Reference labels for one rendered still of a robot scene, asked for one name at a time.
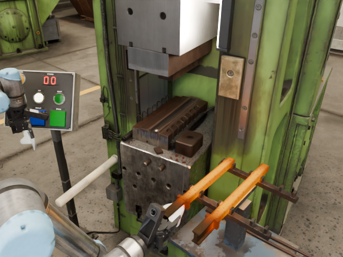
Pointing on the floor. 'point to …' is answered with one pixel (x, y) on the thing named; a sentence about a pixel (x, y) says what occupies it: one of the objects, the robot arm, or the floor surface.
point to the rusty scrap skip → (84, 9)
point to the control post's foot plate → (90, 233)
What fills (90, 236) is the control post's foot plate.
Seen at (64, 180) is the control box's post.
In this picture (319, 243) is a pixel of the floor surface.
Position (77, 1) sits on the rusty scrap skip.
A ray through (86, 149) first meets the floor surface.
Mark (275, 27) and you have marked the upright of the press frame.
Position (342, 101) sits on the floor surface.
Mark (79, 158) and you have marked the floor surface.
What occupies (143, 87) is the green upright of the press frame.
